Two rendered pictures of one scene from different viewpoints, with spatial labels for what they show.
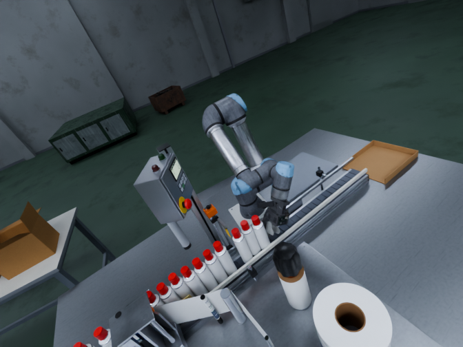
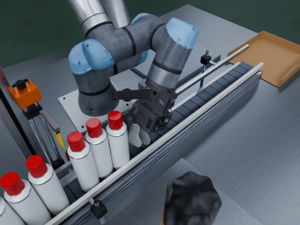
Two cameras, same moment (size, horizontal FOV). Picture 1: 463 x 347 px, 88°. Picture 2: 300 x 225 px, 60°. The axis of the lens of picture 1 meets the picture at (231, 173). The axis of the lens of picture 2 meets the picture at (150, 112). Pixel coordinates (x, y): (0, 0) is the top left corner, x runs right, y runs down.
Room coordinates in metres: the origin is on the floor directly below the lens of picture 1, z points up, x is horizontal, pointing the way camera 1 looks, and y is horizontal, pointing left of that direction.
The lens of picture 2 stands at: (0.33, 0.06, 1.52)
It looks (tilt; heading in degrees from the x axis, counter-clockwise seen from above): 46 degrees down; 337
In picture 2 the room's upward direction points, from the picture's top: straight up
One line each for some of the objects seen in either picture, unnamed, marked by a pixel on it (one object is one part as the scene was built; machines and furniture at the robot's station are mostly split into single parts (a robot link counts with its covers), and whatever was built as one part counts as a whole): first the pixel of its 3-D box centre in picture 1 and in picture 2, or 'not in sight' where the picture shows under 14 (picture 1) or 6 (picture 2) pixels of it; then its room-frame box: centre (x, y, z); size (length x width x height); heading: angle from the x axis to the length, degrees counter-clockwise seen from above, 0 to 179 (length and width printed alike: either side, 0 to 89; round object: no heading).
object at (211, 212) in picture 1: (224, 235); (51, 144); (0.75, 0.13, 1.05); 0.10 x 0.04 x 0.33; 20
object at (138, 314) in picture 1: (131, 319); not in sight; (0.47, 0.47, 1.14); 0.14 x 0.11 x 0.01; 110
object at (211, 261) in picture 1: (215, 266); (27, 203); (0.67, 0.21, 0.98); 0.05 x 0.05 x 0.20
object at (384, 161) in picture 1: (378, 160); (269, 56); (1.05, -0.83, 0.85); 0.30 x 0.26 x 0.04; 110
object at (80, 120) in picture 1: (99, 128); not in sight; (7.05, 2.98, 0.38); 1.90 x 1.73 x 0.76; 99
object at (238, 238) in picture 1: (242, 245); (83, 163); (0.72, 0.08, 0.98); 0.05 x 0.05 x 0.20
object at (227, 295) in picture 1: (233, 306); not in sight; (0.48, 0.17, 0.97); 0.05 x 0.05 x 0.19
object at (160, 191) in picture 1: (167, 187); not in sight; (0.75, 0.23, 1.38); 0.17 x 0.10 x 0.19; 165
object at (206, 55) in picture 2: (324, 180); (208, 71); (0.99, -0.46, 0.91); 0.07 x 0.03 x 0.17; 20
